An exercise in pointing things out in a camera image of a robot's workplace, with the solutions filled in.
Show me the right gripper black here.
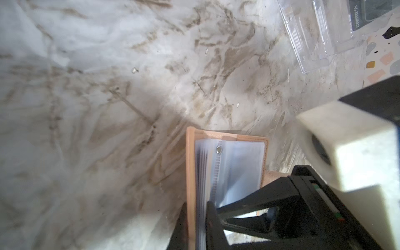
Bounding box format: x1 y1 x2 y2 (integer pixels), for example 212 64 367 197
217 165 381 250

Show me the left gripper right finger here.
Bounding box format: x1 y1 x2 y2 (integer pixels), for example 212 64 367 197
206 202 231 250

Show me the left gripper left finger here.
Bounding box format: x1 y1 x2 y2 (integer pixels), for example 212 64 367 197
166 203 188 250

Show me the pink leather card holder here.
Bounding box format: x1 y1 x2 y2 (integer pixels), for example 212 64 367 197
185 127 288 250

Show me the clear acrylic card tray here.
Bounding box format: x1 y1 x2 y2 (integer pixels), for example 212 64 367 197
277 0 400 74

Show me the black card top left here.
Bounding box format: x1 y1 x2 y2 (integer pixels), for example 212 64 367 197
348 0 400 31

